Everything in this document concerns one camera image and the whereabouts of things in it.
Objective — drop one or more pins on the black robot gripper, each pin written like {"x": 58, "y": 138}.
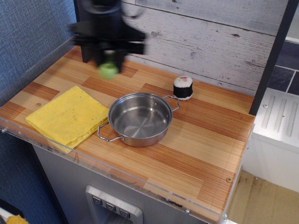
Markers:
{"x": 105, "y": 29}

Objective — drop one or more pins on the plush sushi roll toy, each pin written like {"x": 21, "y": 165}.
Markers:
{"x": 182, "y": 88}

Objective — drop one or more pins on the yellow object bottom corner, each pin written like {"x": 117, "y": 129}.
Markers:
{"x": 16, "y": 220}

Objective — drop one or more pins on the stainless steel pot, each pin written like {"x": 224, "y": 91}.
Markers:
{"x": 141, "y": 119}

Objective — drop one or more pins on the green handled grey toy spatula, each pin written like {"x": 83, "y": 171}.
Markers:
{"x": 107, "y": 67}

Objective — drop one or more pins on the clear acrylic edge guard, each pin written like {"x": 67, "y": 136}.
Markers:
{"x": 91, "y": 191}

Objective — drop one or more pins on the dark frame post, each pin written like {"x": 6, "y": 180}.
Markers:
{"x": 276, "y": 48}

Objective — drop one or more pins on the yellow folded washcloth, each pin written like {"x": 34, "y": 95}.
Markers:
{"x": 69, "y": 119}

